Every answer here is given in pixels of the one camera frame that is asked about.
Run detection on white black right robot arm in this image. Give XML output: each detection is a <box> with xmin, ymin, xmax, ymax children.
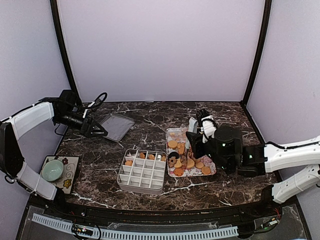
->
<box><xmin>186</xmin><ymin>126</ymin><xmax>320</xmax><ymax>217</ymax></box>

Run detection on left black frame post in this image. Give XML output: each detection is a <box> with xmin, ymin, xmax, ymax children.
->
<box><xmin>49</xmin><ymin>0</ymin><xmax>82</xmax><ymax>105</ymax></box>

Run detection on tan sandwich biscuit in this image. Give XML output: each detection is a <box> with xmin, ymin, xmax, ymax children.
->
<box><xmin>167</xmin><ymin>140</ymin><xmax>178</xmax><ymax>149</ymax></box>

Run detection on silver divided cookie tin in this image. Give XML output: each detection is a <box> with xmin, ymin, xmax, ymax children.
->
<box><xmin>117</xmin><ymin>149</ymin><xmax>167</xmax><ymax>195</ymax></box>

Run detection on black frame post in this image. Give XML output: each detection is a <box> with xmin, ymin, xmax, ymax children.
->
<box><xmin>240</xmin><ymin>0</ymin><xmax>273</xmax><ymax>108</ymax></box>
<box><xmin>49</xmin><ymin>0</ymin><xmax>82</xmax><ymax>105</ymax></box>

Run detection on floral cookie tray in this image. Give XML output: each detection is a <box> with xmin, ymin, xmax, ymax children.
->
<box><xmin>166</xmin><ymin>127</ymin><xmax>217</xmax><ymax>178</ymax></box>

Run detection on silver tin lid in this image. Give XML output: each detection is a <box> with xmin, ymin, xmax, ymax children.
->
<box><xmin>100</xmin><ymin>113</ymin><xmax>135</xmax><ymax>142</ymax></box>

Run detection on black chocolate sandwich cookie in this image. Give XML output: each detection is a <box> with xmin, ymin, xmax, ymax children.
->
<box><xmin>168</xmin><ymin>151</ymin><xmax>180</xmax><ymax>159</ymax></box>

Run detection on silver metal tongs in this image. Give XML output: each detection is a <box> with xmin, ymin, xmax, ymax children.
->
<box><xmin>181</xmin><ymin>117</ymin><xmax>198</xmax><ymax>168</ymax></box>

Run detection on round orange cookie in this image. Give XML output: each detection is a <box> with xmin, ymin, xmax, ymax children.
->
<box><xmin>201</xmin><ymin>166</ymin><xmax>212</xmax><ymax>175</ymax></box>

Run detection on green ceramic cup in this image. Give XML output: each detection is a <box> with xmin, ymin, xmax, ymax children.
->
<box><xmin>41</xmin><ymin>159</ymin><xmax>64</xmax><ymax>182</ymax></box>

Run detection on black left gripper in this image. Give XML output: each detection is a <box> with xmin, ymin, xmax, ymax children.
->
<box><xmin>54</xmin><ymin>110</ymin><xmax>108</xmax><ymax>138</ymax></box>

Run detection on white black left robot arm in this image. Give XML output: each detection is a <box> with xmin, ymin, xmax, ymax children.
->
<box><xmin>0</xmin><ymin>89</ymin><xmax>108</xmax><ymax>218</ymax></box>

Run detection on white slotted cable duct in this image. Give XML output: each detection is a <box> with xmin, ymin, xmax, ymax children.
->
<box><xmin>31</xmin><ymin>213</ymin><xmax>239</xmax><ymax>239</ymax></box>

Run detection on floral square coaster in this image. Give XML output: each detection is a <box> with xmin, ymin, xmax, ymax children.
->
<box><xmin>40</xmin><ymin>155</ymin><xmax>80</xmax><ymax>195</ymax></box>

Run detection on right black frame post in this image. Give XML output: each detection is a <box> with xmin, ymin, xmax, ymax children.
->
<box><xmin>240</xmin><ymin>0</ymin><xmax>273</xmax><ymax>108</ymax></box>

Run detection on brown flower jam cookie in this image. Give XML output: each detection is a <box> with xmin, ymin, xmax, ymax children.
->
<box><xmin>168</xmin><ymin>157</ymin><xmax>177</xmax><ymax>168</ymax></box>

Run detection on orange chip cookie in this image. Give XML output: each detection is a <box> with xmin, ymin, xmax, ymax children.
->
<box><xmin>173</xmin><ymin>168</ymin><xmax>184</xmax><ymax>177</ymax></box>

